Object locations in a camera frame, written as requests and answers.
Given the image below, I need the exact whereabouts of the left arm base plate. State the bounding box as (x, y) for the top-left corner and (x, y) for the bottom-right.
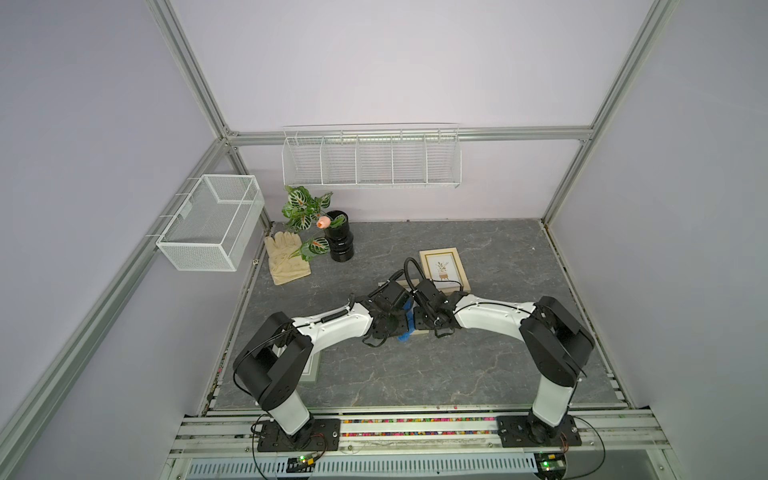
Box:
(255, 417), (341, 453)

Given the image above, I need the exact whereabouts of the cream work glove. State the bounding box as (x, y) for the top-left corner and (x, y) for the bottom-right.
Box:
(265, 232), (311, 286)

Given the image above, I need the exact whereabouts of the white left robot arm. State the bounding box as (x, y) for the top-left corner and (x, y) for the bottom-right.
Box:
(232, 281), (413, 439)

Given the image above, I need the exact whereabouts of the gold frame with deer print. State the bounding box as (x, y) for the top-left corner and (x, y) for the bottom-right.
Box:
(375, 279), (428, 337)

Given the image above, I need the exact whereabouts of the glossy black vase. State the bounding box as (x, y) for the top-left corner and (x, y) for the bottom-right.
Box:
(324, 210), (355, 263)

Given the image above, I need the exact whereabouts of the blue microfiber cloth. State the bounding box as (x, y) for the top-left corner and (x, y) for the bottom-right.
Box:
(397, 299), (415, 342)

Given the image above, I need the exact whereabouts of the aluminium rail base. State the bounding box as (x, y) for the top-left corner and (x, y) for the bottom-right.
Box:
(161, 405), (684, 479)

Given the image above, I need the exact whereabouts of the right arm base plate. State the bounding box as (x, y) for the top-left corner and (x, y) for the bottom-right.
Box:
(496, 414), (582, 448)

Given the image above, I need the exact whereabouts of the white wire basket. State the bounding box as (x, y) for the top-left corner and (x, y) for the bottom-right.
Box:
(156, 174), (265, 272)

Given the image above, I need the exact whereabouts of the green picture frame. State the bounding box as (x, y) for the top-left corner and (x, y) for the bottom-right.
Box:
(299, 348), (321, 384)

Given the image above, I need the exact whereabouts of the white wire wall shelf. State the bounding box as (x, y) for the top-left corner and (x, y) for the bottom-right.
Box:
(281, 123), (463, 188)

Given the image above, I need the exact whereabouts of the gold frame with plant print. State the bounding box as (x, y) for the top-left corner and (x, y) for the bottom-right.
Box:
(419, 247), (471, 293)

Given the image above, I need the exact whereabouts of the green artificial plant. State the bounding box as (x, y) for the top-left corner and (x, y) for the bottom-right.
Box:
(282, 186), (349, 262)

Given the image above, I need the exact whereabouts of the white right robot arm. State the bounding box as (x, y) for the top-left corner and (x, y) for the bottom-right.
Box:
(411, 280), (595, 437)

